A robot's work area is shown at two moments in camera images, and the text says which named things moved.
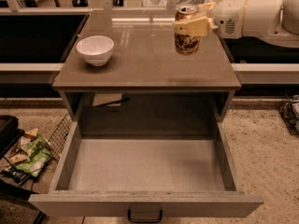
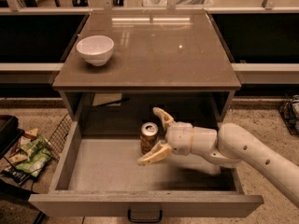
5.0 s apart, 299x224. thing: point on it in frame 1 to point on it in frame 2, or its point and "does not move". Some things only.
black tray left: (9, 133) does not move
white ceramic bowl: (96, 49) does not move
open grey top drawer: (147, 169) does not move
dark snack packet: (18, 175) does not move
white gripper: (226, 18) to (178, 135)
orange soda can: (186, 45) to (149, 136)
